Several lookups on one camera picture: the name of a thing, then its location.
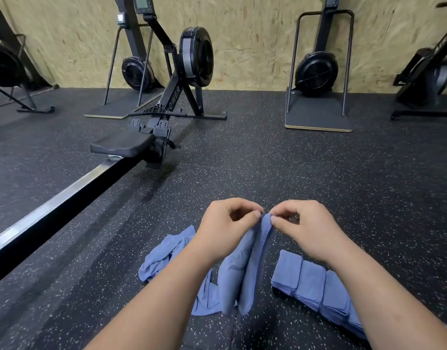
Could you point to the person's right hand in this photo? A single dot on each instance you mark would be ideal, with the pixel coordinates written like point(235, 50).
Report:
point(314, 229)

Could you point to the person's left hand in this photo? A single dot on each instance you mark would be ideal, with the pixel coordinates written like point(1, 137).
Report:
point(225, 228)

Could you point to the plain blue towel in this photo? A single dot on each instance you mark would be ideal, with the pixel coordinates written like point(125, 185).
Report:
point(245, 269)

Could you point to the blue towel pile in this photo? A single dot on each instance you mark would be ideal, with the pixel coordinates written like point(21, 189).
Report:
point(165, 255)

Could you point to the person's left forearm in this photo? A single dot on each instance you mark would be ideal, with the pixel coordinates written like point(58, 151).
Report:
point(147, 309)

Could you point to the person's right forearm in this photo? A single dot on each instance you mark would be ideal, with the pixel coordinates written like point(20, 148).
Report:
point(398, 306)

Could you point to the black ski trainer wooden-edged platform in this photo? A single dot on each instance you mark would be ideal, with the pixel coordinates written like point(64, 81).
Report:
point(315, 73)

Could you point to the black ski trainer grey platform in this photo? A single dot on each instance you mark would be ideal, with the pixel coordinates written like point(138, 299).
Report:
point(136, 73)

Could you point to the black upright exercise machine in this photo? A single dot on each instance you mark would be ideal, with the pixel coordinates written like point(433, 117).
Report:
point(424, 76)

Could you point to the black fan bike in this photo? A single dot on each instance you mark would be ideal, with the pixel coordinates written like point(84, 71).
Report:
point(5, 65)

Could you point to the black rowing machine with rail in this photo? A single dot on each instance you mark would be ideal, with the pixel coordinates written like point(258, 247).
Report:
point(78, 189)

